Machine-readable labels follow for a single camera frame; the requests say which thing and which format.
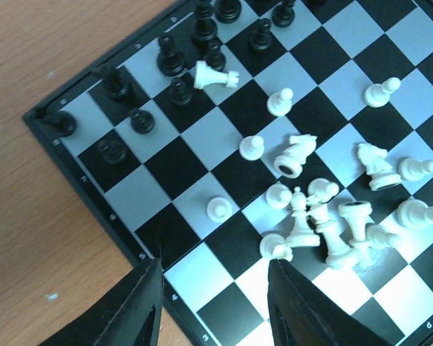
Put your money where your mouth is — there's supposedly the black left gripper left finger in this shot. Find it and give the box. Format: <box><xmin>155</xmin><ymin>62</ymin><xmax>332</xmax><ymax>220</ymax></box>
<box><xmin>41</xmin><ymin>258</ymin><xmax>163</xmax><ymax>346</ymax></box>

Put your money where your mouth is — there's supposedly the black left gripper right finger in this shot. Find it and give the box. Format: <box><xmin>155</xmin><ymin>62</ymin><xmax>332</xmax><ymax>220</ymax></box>
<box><xmin>267</xmin><ymin>259</ymin><xmax>403</xmax><ymax>345</ymax></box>

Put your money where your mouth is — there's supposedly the white pawn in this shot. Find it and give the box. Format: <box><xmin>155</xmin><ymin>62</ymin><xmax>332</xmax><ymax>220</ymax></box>
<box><xmin>266</xmin><ymin>88</ymin><xmax>293</xmax><ymax>117</ymax></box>
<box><xmin>398</xmin><ymin>157</ymin><xmax>433</xmax><ymax>182</ymax></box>
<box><xmin>265</xmin><ymin>182</ymin><xmax>292</xmax><ymax>209</ymax></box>
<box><xmin>206</xmin><ymin>197</ymin><xmax>232</xmax><ymax>223</ymax></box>
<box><xmin>307</xmin><ymin>178</ymin><xmax>339</xmax><ymax>204</ymax></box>
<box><xmin>239</xmin><ymin>136</ymin><xmax>265</xmax><ymax>161</ymax></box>
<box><xmin>364</xmin><ymin>77</ymin><xmax>401</xmax><ymax>108</ymax></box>

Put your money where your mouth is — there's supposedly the black white chessboard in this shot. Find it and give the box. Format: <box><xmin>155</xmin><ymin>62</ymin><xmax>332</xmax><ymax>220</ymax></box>
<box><xmin>24</xmin><ymin>1</ymin><xmax>433</xmax><ymax>345</ymax></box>

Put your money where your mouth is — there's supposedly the white bishop lying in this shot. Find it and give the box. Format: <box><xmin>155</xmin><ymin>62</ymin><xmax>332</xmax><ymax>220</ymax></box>
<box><xmin>286</xmin><ymin>187</ymin><xmax>320</xmax><ymax>248</ymax></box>

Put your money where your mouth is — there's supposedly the white king lying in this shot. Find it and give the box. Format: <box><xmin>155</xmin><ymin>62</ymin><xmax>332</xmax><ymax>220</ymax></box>
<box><xmin>307</xmin><ymin>195</ymin><xmax>359</xmax><ymax>270</ymax></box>

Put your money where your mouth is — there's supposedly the white knight lying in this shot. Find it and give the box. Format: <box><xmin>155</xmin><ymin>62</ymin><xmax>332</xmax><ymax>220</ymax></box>
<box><xmin>274</xmin><ymin>134</ymin><xmax>318</xmax><ymax>179</ymax></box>

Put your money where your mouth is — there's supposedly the black pawn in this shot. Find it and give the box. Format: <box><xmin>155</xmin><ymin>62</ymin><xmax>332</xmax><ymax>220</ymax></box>
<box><xmin>128</xmin><ymin>108</ymin><xmax>155</xmax><ymax>134</ymax></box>
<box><xmin>169</xmin><ymin>77</ymin><xmax>192</xmax><ymax>106</ymax></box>
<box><xmin>96</xmin><ymin>139</ymin><xmax>127</xmax><ymax>164</ymax></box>
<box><xmin>248</xmin><ymin>18</ymin><xmax>272</xmax><ymax>53</ymax></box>
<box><xmin>204</xmin><ymin>40</ymin><xmax>226</xmax><ymax>71</ymax></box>
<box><xmin>271</xmin><ymin>0</ymin><xmax>295</xmax><ymax>28</ymax></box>

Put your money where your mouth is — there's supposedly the black rook corner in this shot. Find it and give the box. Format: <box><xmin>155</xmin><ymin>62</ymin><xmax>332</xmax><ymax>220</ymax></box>
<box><xmin>35</xmin><ymin>107</ymin><xmax>77</xmax><ymax>137</ymax></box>

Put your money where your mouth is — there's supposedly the black knight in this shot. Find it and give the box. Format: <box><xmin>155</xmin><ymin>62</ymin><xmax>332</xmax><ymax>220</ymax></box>
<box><xmin>91</xmin><ymin>63</ymin><xmax>130</xmax><ymax>100</ymax></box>

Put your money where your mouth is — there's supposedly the black bishop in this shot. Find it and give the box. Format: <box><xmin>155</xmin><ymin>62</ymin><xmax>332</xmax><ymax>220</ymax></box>
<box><xmin>157</xmin><ymin>32</ymin><xmax>186</xmax><ymax>76</ymax></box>

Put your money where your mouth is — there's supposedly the black queen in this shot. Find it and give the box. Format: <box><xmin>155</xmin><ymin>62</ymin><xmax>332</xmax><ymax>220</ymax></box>
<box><xmin>192</xmin><ymin>0</ymin><xmax>217</xmax><ymax>43</ymax></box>

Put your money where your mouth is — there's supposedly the black king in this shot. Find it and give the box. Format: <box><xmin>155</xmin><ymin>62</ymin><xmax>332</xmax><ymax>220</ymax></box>
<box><xmin>214</xmin><ymin>0</ymin><xmax>242</xmax><ymax>24</ymax></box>

